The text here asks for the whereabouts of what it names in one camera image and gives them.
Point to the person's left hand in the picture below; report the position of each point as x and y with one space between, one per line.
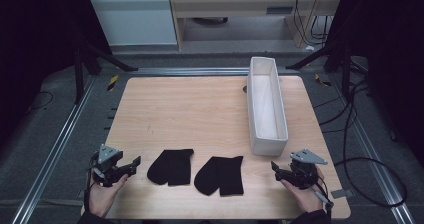
101 199

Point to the small white floor object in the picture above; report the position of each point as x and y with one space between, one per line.
310 47

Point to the black metal stand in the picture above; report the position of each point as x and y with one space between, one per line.
80 74
345 64

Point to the yellow black tape strip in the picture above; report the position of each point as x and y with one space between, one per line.
112 82
321 80

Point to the aluminium floor rail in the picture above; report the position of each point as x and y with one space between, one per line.
373 154
50 157
186 71

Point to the white fabric storage box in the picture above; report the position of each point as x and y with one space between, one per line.
266 110

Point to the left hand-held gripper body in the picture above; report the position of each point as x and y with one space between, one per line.
106 157

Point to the black sock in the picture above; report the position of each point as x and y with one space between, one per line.
171 167
221 175

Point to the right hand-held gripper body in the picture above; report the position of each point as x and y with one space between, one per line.
303 174

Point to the person's right hand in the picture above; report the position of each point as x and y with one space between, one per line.
308 199

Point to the white cabinet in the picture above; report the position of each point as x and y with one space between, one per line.
133 19

